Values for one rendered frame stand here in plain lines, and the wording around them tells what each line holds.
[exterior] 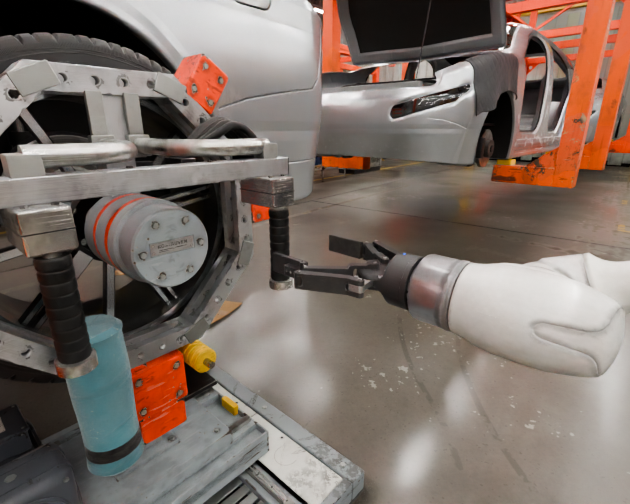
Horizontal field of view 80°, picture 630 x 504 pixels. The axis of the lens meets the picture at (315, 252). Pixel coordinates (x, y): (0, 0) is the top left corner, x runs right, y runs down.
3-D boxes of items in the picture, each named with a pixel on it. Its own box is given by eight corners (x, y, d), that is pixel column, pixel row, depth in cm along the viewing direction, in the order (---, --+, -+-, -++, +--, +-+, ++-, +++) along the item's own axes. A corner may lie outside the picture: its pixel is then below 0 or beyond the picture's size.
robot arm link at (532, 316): (436, 347, 43) (475, 328, 53) (602, 413, 33) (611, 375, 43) (456, 255, 42) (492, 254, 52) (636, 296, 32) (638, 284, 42)
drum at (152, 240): (159, 251, 80) (149, 185, 75) (216, 277, 66) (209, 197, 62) (85, 269, 70) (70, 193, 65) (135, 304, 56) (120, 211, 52)
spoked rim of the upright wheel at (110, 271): (146, 81, 94) (-147, 107, 62) (196, 73, 79) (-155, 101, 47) (194, 261, 115) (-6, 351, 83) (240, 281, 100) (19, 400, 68)
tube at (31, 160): (114, 159, 64) (103, 91, 60) (170, 167, 51) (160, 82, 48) (-21, 167, 51) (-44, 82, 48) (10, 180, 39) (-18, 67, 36)
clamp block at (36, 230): (57, 234, 48) (47, 193, 47) (81, 249, 43) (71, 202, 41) (7, 242, 45) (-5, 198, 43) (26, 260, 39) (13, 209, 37)
